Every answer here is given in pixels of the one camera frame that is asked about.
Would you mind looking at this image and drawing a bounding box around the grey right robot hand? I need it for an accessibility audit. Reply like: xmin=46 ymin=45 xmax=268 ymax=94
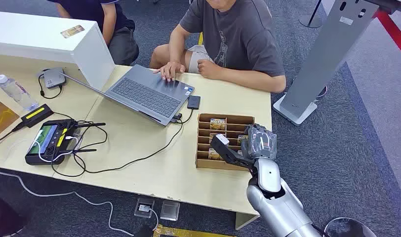
xmin=241 ymin=123 xmax=278 ymax=161

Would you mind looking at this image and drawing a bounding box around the cardboard card organizer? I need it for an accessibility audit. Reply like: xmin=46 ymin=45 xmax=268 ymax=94
xmin=195 ymin=113 xmax=256 ymax=172

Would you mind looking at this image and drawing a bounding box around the person's left hand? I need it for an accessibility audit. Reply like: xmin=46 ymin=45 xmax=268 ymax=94
xmin=197 ymin=59 xmax=221 ymax=80

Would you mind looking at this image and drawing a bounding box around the person's hand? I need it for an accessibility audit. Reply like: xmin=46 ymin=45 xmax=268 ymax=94
xmin=153 ymin=61 xmax=186 ymax=83
xmin=197 ymin=59 xmax=221 ymax=80

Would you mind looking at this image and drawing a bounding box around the seated person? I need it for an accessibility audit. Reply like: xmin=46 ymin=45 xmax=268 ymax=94
xmin=149 ymin=0 xmax=287 ymax=94

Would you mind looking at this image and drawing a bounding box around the person's right hand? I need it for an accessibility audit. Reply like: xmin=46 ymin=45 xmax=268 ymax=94
xmin=153 ymin=61 xmax=186 ymax=83

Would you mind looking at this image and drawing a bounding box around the crouching person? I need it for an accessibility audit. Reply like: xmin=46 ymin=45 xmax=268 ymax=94
xmin=46 ymin=0 xmax=140 ymax=66

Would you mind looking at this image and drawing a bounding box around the small black external drive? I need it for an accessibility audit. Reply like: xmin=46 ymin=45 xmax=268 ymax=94
xmin=187 ymin=95 xmax=201 ymax=110

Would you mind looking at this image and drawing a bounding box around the grey kiosk stand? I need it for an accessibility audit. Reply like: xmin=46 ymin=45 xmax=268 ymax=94
xmin=273 ymin=0 xmax=380 ymax=126

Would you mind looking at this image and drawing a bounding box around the closed floor socket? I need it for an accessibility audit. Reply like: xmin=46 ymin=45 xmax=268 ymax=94
xmin=160 ymin=199 xmax=181 ymax=222

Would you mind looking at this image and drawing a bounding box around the yellow floor tape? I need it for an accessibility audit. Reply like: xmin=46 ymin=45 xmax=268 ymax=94
xmin=153 ymin=224 xmax=236 ymax=237

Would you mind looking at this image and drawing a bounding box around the black round base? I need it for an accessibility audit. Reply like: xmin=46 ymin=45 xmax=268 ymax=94
xmin=322 ymin=217 xmax=378 ymax=237

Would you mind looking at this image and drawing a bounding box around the grey open laptop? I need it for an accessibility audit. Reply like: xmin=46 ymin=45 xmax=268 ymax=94
xmin=59 ymin=64 xmax=196 ymax=127

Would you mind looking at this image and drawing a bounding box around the black stanchion base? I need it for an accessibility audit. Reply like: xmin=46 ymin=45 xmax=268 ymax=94
xmin=298 ymin=0 xmax=324 ymax=29

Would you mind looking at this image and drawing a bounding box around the floor socket with plug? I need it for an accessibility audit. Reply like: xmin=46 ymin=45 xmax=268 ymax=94
xmin=133 ymin=197 xmax=156 ymax=219

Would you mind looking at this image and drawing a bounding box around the red barrier belt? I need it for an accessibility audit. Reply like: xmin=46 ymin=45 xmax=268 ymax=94
xmin=373 ymin=9 xmax=401 ymax=63

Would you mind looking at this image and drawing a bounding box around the black remote controller with screen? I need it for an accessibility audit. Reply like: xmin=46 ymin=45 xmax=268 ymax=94
xmin=24 ymin=119 xmax=107 ymax=166

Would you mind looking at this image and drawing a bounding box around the grey adapter hub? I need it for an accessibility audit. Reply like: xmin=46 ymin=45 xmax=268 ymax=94
xmin=42 ymin=67 xmax=67 ymax=90

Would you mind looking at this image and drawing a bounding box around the brown sticker label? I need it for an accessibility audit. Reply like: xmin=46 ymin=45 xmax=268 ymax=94
xmin=60 ymin=24 xmax=85 ymax=39

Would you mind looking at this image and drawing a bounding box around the black device with yellow stripe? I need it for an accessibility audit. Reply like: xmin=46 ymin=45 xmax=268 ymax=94
xmin=20 ymin=103 xmax=54 ymax=128

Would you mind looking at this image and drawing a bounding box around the white box shelf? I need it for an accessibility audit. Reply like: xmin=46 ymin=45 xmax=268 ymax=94
xmin=0 ymin=10 xmax=116 ymax=91

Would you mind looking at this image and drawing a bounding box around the clear plastic water bottle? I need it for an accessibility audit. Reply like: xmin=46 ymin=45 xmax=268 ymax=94
xmin=0 ymin=74 xmax=40 ymax=112

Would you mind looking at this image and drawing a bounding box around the brown cardboard box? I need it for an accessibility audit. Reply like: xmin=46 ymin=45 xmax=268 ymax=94
xmin=0 ymin=97 xmax=21 ymax=140

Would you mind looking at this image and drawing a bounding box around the black wrist camera, pale box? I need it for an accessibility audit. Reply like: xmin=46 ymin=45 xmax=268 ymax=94
xmin=210 ymin=133 xmax=255 ymax=171

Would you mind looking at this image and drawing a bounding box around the long black cable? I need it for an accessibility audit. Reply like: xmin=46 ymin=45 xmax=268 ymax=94
xmin=51 ymin=108 xmax=195 ymax=178

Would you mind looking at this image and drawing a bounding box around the white floor cable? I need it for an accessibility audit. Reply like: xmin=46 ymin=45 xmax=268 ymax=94
xmin=0 ymin=167 xmax=160 ymax=237

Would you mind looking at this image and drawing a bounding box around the white controller cable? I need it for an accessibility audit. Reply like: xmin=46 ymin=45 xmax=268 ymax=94
xmin=33 ymin=130 xmax=80 ymax=163

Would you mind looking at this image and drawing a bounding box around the black hub cable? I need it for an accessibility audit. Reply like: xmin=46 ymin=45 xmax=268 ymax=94
xmin=37 ymin=73 xmax=63 ymax=100

